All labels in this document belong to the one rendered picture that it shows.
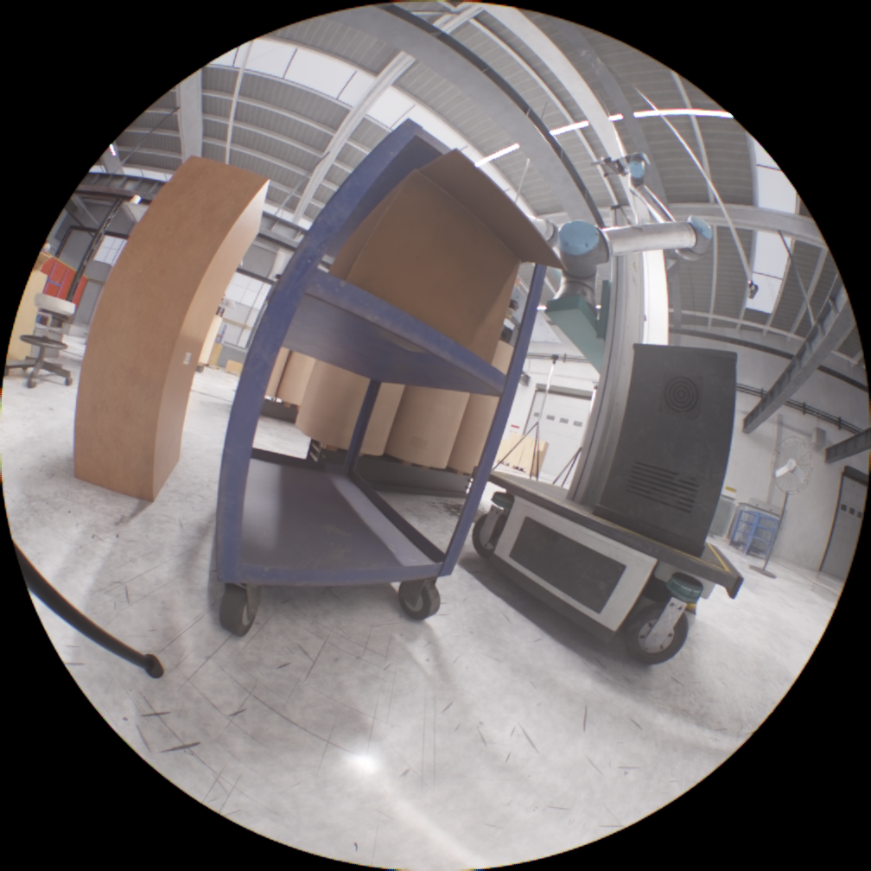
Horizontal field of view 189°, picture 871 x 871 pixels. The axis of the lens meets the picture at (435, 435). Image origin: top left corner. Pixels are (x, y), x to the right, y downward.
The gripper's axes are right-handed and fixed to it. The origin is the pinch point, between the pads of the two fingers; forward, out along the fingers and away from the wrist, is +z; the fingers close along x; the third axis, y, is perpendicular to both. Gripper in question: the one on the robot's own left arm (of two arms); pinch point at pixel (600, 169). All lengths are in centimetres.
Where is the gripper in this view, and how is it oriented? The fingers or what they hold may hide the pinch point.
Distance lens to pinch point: 200.6
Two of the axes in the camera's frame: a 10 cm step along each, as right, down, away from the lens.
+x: -9.2, 0.8, -3.9
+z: -3.9, -3.5, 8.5
